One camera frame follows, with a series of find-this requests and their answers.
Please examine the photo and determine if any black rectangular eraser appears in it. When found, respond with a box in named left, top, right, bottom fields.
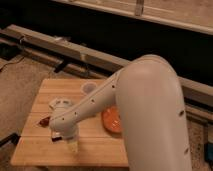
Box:
left=51, top=132, right=62, bottom=142

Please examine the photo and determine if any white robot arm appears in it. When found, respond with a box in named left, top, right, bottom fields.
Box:
left=49, top=55, right=192, bottom=171

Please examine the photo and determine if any wooden table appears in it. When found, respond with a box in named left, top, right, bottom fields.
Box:
left=11, top=79, right=128, bottom=167

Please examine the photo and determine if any orange bowl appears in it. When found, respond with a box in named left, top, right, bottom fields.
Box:
left=101, top=106, right=122, bottom=134

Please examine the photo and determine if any white plastic cup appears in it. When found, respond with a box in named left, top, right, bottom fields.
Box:
left=81, top=82, right=97, bottom=95

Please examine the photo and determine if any black object at left edge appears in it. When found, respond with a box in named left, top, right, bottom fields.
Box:
left=0, top=133, right=20, bottom=147

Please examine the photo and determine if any black cable on floor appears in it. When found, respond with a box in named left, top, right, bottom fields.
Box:
left=0, top=53, right=28, bottom=73

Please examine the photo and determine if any long metal rail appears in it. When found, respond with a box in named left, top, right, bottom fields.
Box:
left=0, top=24, right=213, bottom=128

